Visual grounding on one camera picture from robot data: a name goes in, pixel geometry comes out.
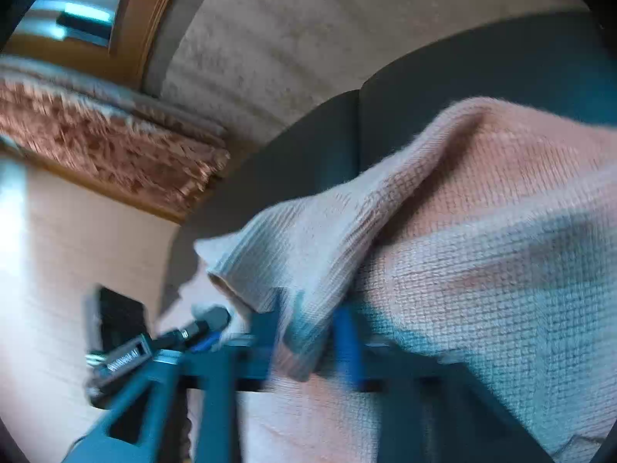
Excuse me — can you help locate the brown patterned fuzzy blanket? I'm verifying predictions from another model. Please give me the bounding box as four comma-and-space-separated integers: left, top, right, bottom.
0, 55, 232, 223

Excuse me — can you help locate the dark sofa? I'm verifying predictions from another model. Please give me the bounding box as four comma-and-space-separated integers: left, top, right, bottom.
161, 8, 617, 300

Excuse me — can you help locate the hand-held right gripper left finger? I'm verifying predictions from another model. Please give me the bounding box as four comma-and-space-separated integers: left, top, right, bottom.
62, 287, 286, 463

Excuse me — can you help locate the wooden window frame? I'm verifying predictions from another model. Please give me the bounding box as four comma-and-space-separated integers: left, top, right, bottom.
0, 0, 194, 93

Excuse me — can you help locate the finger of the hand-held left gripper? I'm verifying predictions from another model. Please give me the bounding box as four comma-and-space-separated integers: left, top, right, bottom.
153, 304, 232, 354

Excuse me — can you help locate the pink knit sweater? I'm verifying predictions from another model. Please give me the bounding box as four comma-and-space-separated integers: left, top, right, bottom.
159, 96, 617, 463

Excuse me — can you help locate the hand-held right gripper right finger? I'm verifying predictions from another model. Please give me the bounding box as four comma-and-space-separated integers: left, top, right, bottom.
332, 306, 555, 463

